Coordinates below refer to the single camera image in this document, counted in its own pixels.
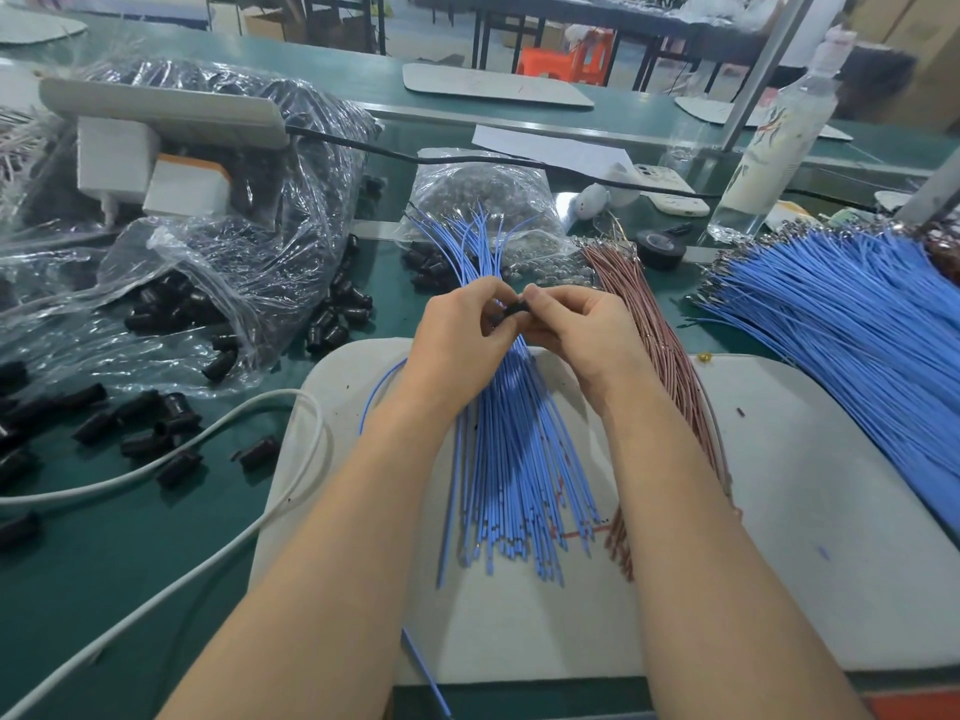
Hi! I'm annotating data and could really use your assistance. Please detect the person's left hand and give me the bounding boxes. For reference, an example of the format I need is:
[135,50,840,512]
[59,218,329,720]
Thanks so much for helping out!
[397,277,527,421]

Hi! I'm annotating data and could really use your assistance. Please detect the person's right hand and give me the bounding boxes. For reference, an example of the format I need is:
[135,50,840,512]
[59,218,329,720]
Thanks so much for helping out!
[517,284,662,417]

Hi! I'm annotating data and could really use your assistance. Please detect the bundle of brown wires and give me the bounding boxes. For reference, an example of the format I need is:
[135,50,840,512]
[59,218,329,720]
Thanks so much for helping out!
[582,235,737,579]

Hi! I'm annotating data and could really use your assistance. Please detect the large blue wire pile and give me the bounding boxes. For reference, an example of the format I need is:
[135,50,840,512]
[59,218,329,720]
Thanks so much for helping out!
[690,220,960,537]

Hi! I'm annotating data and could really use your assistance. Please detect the pile of black plastic caps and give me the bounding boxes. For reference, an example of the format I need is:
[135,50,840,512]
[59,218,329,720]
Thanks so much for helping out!
[0,232,374,552]

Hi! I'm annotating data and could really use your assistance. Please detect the person's right forearm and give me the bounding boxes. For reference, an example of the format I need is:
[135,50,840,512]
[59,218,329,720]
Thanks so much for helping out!
[600,389,872,720]

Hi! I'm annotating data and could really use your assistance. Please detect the person's left forearm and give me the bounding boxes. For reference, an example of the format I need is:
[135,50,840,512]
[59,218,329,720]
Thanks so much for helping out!
[157,394,482,720]

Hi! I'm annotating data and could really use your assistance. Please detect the black tape roll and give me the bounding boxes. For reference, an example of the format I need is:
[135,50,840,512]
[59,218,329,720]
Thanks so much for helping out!
[634,229,689,271]

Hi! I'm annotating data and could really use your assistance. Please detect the white computer mouse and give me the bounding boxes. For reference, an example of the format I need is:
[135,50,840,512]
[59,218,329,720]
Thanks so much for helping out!
[570,182,609,222]

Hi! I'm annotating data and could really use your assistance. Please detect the small clear plastic bag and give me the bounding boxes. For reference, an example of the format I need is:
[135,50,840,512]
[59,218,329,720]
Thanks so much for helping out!
[397,146,564,271]

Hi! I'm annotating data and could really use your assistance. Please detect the white flat device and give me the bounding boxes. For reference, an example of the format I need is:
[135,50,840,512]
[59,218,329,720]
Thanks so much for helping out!
[612,161,711,219]

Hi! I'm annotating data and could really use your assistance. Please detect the white paper sheet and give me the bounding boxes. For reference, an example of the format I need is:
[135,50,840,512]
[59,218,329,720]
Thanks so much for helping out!
[472,124,635,181]

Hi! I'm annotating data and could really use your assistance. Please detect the large clear plastic bag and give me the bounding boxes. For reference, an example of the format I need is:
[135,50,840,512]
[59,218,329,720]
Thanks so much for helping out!
[0,55,381,391]

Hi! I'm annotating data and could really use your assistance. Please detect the white flat tray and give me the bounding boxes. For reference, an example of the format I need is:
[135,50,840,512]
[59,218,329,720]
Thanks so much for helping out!
[402,62,596,109]
[0,7,87,46]
[675,94,854,141]

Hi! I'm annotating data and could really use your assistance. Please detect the white spray bottle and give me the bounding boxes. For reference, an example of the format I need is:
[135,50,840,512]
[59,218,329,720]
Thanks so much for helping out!
[705,29,860,246]

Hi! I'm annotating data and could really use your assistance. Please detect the orange plastic stool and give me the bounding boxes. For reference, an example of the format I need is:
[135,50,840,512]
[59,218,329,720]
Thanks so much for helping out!
[517,29,617,87]

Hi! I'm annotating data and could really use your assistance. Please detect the white work board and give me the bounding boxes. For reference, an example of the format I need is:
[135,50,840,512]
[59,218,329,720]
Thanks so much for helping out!
[247,340,960,687]

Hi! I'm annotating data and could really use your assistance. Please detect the white orange charger adapter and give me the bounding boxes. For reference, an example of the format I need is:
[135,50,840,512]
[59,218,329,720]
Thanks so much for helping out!
[142,154,234,219]

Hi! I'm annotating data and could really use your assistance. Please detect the white power strip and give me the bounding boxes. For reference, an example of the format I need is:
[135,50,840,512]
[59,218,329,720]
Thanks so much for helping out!
[37,74,291,151]

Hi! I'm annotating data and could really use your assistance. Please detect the cardboard boxes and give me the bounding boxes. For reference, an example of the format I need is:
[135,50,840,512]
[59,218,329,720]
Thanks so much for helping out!
[847,0,960,132]

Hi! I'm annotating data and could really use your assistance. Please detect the blue table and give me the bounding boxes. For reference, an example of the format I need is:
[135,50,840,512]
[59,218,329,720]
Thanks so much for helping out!
[37,0,212,30]

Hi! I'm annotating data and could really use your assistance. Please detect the orange plastic crate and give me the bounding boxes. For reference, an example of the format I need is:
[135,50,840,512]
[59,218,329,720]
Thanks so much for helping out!
[867,689,960,720]

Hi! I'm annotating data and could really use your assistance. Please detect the black power cord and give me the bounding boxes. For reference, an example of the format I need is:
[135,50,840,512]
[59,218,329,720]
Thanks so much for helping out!
[288,124,714,204]

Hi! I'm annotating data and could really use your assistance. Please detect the slanted metal frame post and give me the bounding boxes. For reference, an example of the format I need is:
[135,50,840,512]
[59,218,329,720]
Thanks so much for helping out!
[720,0,822,151]

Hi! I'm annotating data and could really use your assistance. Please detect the white charging cable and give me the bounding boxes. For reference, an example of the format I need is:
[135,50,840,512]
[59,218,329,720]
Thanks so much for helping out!
[0,386,329,720]

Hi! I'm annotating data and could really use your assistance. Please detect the long black-frame table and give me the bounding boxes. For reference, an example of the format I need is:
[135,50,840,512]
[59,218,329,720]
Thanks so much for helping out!
[412,0,767,91]

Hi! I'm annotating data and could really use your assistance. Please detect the short metal frame post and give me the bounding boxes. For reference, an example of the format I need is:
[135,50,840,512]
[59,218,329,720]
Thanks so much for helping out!
[897,149,960,231]

